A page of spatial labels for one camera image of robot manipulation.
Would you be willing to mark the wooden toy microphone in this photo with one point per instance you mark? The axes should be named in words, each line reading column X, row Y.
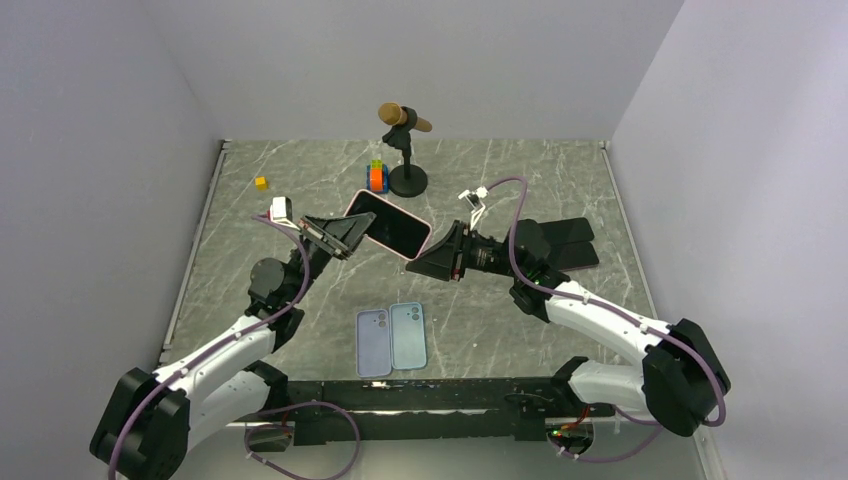
column 395, row 115

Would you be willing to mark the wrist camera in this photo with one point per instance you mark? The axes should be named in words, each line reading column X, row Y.
column 280, row 210
column 474, row 198

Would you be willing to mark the lilac phone case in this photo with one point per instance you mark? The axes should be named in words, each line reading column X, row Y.
column 373, row 344

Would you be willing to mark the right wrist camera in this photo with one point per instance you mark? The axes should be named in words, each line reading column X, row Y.
column 474, row 198

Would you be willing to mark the colourful toy block stack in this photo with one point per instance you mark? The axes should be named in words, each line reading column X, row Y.
column 377, row 177

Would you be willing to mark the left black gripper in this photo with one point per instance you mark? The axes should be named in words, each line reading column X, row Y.
column 347, row 231

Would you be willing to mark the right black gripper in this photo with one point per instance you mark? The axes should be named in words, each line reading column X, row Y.
column 440, row 262

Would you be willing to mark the black base frame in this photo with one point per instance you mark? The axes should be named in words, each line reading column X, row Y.
column 525, row 409

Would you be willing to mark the light blue phone case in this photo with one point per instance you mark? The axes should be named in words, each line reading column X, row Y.
column 408, row 336

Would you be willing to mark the pink phone case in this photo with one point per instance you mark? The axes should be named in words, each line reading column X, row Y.
column 397, row 255

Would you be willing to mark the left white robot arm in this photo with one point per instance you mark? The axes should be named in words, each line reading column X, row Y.
column 153, row 419

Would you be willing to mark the black microphone stand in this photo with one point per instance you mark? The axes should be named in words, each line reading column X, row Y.
column 406, row 180

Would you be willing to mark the yellow cube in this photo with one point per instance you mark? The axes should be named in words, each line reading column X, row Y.
column 261, row 183

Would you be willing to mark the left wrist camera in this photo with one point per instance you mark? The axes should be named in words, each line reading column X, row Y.
column 280, row 210

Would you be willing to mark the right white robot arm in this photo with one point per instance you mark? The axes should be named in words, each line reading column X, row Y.
column 671, row 371

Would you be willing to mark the black phone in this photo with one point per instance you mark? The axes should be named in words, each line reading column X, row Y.
column 573, row 256
column 567, row 231

